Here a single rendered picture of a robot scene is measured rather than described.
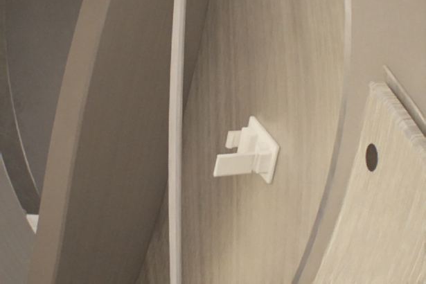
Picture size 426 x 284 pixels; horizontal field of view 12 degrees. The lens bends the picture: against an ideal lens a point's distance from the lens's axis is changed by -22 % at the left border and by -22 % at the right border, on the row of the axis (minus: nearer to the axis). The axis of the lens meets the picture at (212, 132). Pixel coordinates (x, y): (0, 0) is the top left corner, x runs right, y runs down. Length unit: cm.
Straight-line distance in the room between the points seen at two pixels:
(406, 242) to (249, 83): 16
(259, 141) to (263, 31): 4
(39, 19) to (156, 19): 90
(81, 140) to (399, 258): 21
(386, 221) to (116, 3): 18
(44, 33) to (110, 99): 89
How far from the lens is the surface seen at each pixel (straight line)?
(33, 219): 165
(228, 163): 93
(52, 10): 187
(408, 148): 82
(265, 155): 93
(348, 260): 87
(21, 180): 169
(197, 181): 99
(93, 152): 99
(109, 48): 96
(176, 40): 93
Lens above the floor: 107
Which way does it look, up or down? 6 degrees down
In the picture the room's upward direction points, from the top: 1 degrees counter-clockwise
